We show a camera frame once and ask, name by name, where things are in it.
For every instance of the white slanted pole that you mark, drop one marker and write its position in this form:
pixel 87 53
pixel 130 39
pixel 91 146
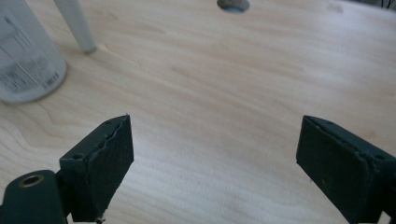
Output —
pixel 77 25

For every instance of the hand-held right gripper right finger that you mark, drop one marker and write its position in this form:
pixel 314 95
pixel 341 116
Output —
pixel 342 161

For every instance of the white labelled plastic bottle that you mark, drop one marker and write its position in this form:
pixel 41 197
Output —
pixel 26 59

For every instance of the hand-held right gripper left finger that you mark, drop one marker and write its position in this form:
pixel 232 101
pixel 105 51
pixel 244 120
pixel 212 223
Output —
pixel 102 168

